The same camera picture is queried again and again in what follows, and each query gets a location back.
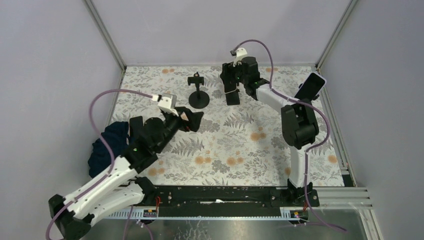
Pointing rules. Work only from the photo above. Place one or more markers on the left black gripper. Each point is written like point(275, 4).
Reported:
point(180, 120)

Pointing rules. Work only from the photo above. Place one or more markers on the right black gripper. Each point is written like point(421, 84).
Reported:
point(227, 69)

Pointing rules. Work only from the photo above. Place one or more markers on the black folding phone stand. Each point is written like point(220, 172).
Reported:
point(232, 98)

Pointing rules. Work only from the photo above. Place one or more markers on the lilac-cased phone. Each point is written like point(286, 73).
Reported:
point(310, 87)

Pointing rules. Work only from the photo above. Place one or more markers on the small black phone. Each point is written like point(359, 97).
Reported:
point(136, 124)

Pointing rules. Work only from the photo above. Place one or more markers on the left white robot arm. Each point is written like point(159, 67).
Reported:
point(77, 212)

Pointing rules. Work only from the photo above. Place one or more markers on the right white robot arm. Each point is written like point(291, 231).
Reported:
point(298, 122)

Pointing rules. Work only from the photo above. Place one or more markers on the dark blue cloth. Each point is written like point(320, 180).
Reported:
point(118, 138)

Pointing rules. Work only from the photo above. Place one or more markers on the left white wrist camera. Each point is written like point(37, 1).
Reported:
point(166, 103)

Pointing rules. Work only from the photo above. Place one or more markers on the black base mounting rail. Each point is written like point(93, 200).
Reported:
point(226, 201)

